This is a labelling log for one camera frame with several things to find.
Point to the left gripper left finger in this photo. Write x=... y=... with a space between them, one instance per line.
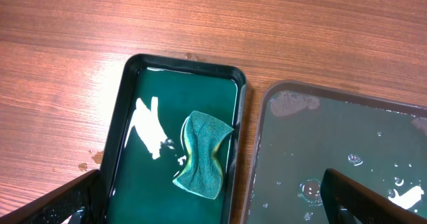
x=80 y=199

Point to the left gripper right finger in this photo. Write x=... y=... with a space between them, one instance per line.
x=346 y=201

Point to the green yellow sponge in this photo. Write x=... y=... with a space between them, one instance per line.
x=202 y=137

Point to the large dark green tray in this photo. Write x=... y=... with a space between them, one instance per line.
x=305 y=129

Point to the small black water tray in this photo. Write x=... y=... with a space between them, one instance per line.
x=144 y=153

